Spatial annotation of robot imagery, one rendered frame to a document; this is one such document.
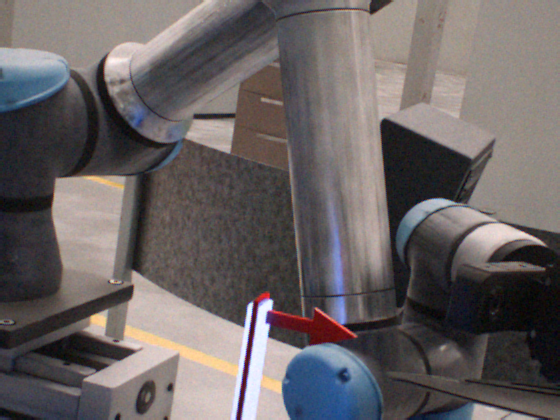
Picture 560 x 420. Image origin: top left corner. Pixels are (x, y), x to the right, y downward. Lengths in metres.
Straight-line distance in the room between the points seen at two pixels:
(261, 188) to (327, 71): 1.85
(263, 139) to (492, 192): 1.54
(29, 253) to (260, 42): 0.31
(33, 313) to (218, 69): 0.29
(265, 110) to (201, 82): 6.44
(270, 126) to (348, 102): 6.70
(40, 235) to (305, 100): 0.39
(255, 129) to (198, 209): 4.76
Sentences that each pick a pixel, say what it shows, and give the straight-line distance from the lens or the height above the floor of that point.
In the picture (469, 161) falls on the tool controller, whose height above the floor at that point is 1.22.
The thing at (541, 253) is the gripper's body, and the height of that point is 1.21.
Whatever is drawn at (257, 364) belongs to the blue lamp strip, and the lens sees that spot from 0.74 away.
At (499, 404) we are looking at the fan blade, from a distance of 0.63.
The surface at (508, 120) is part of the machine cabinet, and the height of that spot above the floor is 0.73.
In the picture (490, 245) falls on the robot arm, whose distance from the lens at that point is 0.93.
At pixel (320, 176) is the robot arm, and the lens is 0.90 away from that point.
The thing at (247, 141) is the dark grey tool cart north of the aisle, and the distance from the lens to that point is 7.70.
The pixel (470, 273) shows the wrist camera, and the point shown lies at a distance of 0.80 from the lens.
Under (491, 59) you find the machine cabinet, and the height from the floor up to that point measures 1.07.
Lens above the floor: 1.39
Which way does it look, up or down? 10 degrees down
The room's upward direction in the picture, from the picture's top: 9 degrees clockwise
